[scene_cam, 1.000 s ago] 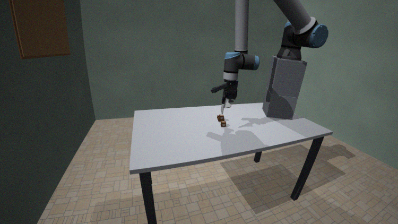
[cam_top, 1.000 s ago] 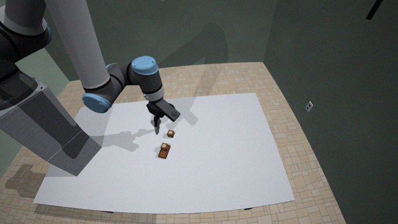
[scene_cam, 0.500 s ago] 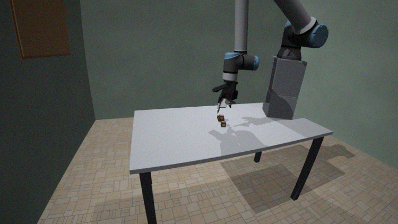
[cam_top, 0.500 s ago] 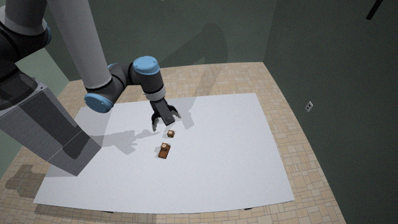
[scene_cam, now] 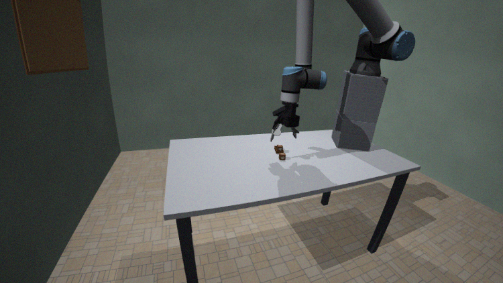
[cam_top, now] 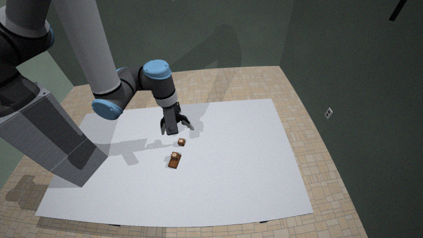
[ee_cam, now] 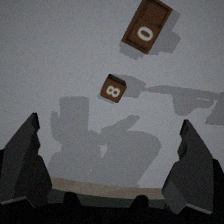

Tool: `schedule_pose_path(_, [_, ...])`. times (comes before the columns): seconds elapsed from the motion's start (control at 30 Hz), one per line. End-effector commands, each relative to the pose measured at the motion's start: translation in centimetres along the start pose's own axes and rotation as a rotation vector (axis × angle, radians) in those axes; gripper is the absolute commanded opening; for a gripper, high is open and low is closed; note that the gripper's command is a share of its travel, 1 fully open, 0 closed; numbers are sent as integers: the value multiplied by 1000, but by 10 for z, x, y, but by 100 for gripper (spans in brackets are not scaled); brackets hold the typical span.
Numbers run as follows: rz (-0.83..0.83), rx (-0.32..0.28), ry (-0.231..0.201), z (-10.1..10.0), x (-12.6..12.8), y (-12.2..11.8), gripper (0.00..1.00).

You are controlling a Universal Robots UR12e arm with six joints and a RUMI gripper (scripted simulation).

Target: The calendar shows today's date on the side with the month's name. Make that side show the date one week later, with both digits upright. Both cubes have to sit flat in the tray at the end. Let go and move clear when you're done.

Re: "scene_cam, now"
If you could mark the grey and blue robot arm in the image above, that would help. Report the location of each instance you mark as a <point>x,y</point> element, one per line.
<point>382,38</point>

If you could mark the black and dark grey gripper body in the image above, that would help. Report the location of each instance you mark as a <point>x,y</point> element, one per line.
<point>292,120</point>

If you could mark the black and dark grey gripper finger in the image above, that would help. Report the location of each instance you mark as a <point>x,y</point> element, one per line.
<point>295,131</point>
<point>276,128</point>

